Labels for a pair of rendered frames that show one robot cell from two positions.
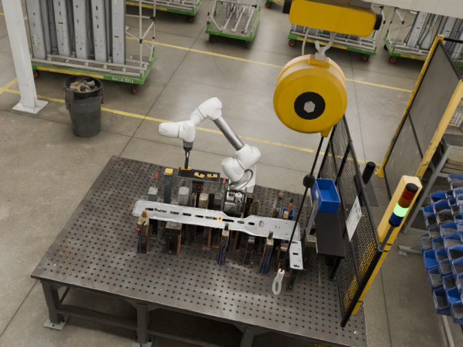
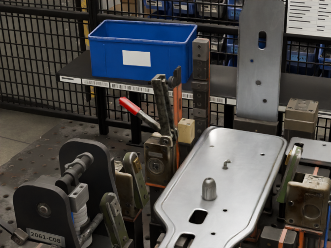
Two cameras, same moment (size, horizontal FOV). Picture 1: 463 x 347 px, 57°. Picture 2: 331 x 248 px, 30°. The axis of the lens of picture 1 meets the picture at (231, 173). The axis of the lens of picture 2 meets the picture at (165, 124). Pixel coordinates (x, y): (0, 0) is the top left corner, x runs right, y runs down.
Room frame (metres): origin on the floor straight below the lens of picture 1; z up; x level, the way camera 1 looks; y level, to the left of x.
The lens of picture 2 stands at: (2.19, 0.77, 1.78)
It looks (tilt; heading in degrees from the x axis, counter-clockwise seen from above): 28 degrees down; 293
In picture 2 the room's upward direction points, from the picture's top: 2 degrees counter-clockwise
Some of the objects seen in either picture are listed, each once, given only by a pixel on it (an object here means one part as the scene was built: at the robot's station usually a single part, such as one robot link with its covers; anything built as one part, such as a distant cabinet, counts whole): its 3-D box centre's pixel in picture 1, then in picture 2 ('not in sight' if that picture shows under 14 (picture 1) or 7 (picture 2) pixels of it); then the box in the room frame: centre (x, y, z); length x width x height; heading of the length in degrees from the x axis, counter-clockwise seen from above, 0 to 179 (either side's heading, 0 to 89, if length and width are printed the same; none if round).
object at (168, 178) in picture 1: (167, 191); not in sight; (2.87, 0.53, 0.92); 0.08 x 0.08 x 0.44; 2
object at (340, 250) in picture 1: (325, 216); (201, 81); (2.77, -0.86, 1.01); 0.90 x 0.22 x 0.03; 2
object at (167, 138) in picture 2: not in sight; (165, 140); (2.70, -0.40, 1.06); 0.03 x 0.01 x 0.03; 2
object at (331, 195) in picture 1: (325, 195); (144, 50); (2.96, -0.85, 1.09); 0.30 x 0.17 x 0.13; 8
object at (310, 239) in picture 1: (306, 253); (297, 163); (2.44, -0.71, 0.88); 0.08 x 0.08 x 0.36; 2
